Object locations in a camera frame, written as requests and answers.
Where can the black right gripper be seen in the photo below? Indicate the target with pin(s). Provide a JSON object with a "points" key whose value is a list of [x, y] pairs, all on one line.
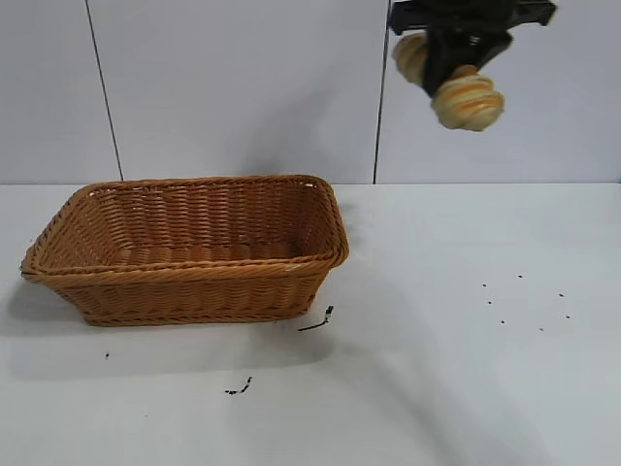
{"points": [[475, 12]]}

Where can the brown woven wicker basket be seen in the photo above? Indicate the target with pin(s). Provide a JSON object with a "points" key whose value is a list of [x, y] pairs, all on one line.
{"points": [[194, 286]]}

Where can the long twisted striped bread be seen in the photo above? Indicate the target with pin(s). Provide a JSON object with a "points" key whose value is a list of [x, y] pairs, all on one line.
{"points": [[467, 104]]}

